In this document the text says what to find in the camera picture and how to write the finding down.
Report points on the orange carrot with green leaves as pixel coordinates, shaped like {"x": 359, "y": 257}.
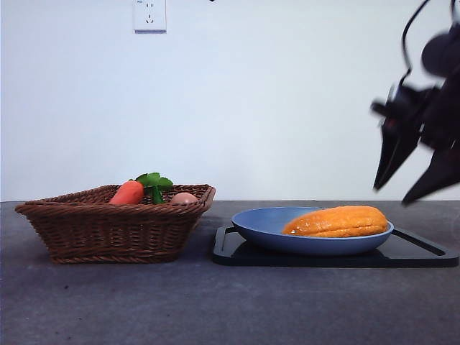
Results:
{"x": 127, "y": 192}

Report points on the white wall power socket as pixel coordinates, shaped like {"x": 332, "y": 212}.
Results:
{"x": 150, "y": 16}

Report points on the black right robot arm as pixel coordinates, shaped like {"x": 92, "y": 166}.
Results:
{"x": 440, "y": 52}

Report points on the black rectangular tray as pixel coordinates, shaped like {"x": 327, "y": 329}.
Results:
{"x": 413, "y": 251}

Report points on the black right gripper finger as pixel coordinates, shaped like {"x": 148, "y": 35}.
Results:
{"x": 436, "y": 176}
{"x": 393, "y": 151}

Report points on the blue round plate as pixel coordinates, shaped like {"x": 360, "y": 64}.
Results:
{"x": 266, "y": 230}

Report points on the brown egg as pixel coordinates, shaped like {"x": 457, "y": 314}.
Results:
{"x": 184, "y": 198}

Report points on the brown wicker basket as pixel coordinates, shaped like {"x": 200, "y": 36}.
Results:
{"x": 108, "y": 230}

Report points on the yellow-orange corn cob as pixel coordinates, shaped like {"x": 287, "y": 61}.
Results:
{"x": 341, "y": 223}

